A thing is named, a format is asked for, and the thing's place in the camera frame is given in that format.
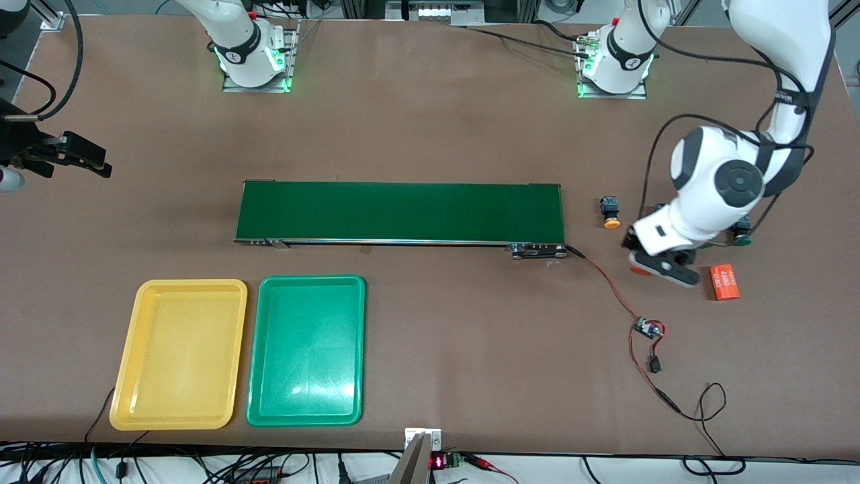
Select yellow plastic tray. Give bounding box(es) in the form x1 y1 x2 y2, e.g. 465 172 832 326
109 278 249 432

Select green conveyor belt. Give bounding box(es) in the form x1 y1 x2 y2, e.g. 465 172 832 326
233 179 568 260

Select red black clip lead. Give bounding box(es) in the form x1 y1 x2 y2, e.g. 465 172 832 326
464 454 521 484

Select green plastic tray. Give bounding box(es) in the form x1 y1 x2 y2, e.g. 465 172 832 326
246 274 367 428

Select grey device with white lights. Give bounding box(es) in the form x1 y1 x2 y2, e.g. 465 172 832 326
385 0 486 28

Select red black conveyor cable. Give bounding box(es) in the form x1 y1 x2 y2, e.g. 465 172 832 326
563 245 681 413

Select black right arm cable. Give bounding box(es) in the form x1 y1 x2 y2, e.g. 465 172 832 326
37 0 85 122
0 60 57 116

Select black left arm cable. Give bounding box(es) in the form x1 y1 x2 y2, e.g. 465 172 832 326
638 0 817 233

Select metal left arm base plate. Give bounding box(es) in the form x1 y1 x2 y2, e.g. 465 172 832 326
576 32 650 101

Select thin black looped cable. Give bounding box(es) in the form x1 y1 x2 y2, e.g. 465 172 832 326
677 382 748 475

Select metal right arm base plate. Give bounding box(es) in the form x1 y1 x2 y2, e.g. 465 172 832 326
222 19 300 94

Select black cable behind arm base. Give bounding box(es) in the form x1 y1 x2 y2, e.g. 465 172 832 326
462 19 595 61

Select black cable beside yellow tray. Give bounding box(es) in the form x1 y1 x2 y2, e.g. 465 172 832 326
84 387 116 444

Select grey metal camera mount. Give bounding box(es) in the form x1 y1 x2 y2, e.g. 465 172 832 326
386 427 443 484

